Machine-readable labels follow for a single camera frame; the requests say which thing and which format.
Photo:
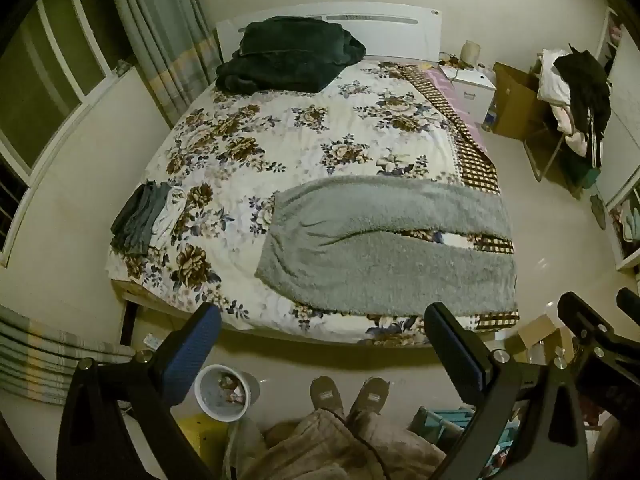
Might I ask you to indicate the folded white garment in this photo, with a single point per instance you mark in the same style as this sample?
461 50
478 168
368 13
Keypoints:
167 215

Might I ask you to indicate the white framed window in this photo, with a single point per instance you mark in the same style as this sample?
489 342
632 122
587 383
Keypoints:
55 60

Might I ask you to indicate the white shelf unit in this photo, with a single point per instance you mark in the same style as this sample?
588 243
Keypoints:
625 110

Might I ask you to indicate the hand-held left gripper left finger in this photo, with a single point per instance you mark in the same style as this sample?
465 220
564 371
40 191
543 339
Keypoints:
192 355

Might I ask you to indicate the brown checkered blanket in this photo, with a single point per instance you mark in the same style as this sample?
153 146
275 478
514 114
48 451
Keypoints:
475 160

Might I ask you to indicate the person's legs in slippers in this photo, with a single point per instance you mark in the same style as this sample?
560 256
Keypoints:
325 450

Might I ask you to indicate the beige slipper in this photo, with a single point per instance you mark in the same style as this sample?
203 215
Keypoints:
370 395
327 395

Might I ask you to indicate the grey-green banded curtain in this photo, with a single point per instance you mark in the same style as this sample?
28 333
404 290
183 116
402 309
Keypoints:
160 35
40 355

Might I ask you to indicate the cream jar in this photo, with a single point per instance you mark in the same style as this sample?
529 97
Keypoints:
470 52

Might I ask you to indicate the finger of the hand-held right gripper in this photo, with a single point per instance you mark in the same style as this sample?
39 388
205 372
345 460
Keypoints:
585 317
630 300

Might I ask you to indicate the black garment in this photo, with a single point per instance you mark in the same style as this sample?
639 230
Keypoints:
587 90

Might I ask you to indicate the pink sheet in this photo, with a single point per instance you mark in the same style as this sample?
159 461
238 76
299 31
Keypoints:
440 85

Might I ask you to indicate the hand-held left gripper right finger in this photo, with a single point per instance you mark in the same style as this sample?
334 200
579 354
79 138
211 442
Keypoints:
450 350

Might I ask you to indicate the white trash bin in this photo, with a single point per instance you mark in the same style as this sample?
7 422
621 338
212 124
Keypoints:
210 400

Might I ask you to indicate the white nightstand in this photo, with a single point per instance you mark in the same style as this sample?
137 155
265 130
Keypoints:
472 92

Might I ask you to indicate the white headboard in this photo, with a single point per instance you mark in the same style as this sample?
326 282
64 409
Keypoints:
390 35

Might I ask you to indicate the yellow bag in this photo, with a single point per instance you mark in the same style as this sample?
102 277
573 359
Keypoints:
200 440

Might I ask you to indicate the large cardboard box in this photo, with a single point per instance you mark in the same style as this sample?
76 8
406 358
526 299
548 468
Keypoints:
515 105

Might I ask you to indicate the wooden chair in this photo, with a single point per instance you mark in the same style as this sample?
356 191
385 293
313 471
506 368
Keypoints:
542 155

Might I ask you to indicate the small cardboard box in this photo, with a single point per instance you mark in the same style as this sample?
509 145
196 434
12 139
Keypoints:
537 332

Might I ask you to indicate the grey fluffy blanket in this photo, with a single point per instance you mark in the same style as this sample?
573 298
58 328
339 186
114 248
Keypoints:
380 260

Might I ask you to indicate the floral bedsheet bed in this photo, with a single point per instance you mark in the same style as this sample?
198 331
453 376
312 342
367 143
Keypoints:
300 135

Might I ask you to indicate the teal rack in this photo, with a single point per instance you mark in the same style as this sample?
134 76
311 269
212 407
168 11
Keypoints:
440 420

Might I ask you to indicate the dark green blanket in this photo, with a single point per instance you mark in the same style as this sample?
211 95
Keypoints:
285 55

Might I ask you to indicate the folded grey clothes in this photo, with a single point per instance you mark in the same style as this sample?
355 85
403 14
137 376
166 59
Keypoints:
140 215

